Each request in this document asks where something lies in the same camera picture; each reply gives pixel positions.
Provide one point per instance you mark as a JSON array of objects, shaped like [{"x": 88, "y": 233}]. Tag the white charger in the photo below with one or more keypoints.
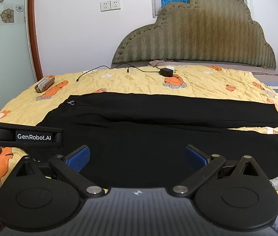
[{"x": 171, "y": 68}]

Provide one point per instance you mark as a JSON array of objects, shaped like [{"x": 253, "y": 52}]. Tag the white wall socket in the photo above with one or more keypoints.
[
  {"x": 105, "y": 6},
  {"x": 115, "y": 5}
]

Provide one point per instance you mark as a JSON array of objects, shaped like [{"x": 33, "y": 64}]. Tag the frosted glass door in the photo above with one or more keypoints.
[{"x": 6, "y": 66}]

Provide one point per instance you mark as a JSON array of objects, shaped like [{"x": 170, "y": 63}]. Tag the black power adapter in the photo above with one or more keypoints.
[{"x": 166, "y": 72}]

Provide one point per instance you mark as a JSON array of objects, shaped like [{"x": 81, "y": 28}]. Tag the wooden door frame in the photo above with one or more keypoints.
[{"x": 34, "y": 29}]

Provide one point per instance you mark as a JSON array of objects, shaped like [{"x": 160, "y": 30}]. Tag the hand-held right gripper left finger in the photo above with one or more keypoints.
[{"x": 78, "y": 157}]

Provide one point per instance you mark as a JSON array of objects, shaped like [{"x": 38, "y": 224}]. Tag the brown glasses case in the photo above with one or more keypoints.
[{"x": 44, "y": 84}]

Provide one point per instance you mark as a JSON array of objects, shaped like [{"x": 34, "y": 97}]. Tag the brown crumpled cloth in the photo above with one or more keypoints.
[{"x": 157, "y": 62}]

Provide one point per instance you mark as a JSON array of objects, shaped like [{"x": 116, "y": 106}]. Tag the olive padded headboard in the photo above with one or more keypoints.
[{"x": 193, "y": 39}]

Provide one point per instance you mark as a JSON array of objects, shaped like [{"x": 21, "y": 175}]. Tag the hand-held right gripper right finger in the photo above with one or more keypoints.
[{"x": 195, "y": 157}]

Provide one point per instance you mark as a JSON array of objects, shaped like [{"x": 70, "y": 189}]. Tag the yellow printed blanket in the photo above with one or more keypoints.
[{"x": 141, "y": 83}]

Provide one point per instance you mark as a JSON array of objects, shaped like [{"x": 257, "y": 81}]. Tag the black pants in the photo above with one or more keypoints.
[{"x": 141, "y": 130}]

